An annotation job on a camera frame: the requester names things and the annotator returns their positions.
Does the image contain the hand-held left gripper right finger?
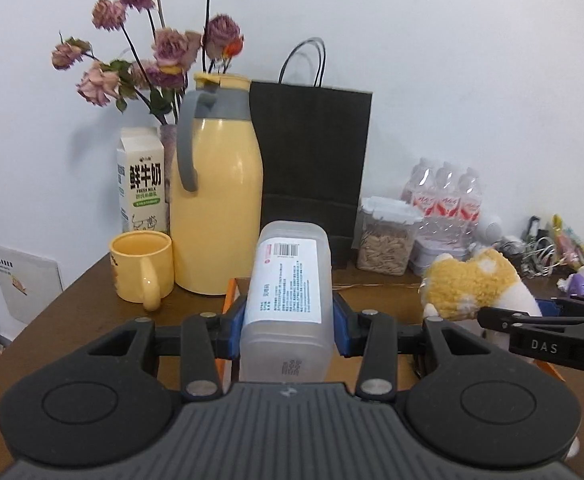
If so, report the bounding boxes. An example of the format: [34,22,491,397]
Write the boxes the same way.
[332,293,488,402]

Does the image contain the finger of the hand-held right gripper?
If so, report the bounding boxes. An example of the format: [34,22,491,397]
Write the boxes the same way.
[476,306,584,333]
[540,296,584,313]

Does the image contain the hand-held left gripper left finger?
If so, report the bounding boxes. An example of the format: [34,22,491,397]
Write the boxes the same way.
[87,302,247,402]

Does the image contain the yellow and white plush toy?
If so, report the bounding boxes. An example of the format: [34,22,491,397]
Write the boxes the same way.
[418,247,545,348]

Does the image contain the translucent plastic container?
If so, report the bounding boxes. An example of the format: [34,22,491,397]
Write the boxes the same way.
[239,220,334,383]

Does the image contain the colourful snack packets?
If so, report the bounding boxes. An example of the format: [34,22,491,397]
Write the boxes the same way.
[549,215,584,266]

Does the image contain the white tin box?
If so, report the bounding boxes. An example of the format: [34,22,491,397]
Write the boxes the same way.
[409,237,473,278]

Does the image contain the clear container of seeds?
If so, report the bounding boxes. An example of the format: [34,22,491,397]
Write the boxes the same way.
[354,196,423,277]

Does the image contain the yellow mug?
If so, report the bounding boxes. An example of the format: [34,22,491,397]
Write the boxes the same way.
[109,231,175,311]

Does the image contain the clear water bottle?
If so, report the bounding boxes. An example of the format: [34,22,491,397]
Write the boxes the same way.
[402,157,440,241]
[457,166,484,241]
[432,161,465,243]

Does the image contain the yellow thermos jug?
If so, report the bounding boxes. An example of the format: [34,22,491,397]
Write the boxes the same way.
[170,72,264,296]

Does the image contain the black paper bag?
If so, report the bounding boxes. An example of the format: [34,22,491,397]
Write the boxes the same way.
[248,37,374,270]

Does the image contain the white milk carton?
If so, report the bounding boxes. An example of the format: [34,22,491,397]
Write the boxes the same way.
[116,127,170,235]

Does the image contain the glass vase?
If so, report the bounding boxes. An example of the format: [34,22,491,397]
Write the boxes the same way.
[158,122,179,206]

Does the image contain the white printed card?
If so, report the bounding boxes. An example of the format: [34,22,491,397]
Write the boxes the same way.
[0,244,64,326]

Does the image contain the dried pink flower bouquet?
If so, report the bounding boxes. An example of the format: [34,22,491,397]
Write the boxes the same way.
[51,0,245,126]

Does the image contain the white cable bundle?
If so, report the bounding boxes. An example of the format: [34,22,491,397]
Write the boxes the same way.
[497,235,563,276]

